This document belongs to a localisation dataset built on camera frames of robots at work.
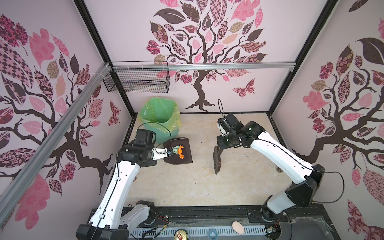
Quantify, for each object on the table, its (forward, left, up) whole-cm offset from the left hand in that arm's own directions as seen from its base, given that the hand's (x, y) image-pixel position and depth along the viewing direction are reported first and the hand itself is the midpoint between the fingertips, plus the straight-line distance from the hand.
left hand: (148, 153), depth 74 cm
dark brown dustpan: (+3, -19, -2) cm, 19 cm away
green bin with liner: (+36, 0, -11) cm, 38 cm away
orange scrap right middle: (+1, -16, 0) cm, 16 cm away
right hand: (+6, -37, +3) cm, 37 cm away
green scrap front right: (+3, -13, 0) cm, 13 cm away
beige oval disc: (-30, -45, -18) cm, 57 cm away
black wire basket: (+49, +5, +13) cm, 51 cm away
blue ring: (-32, -34, -20) cm, 50 cm away
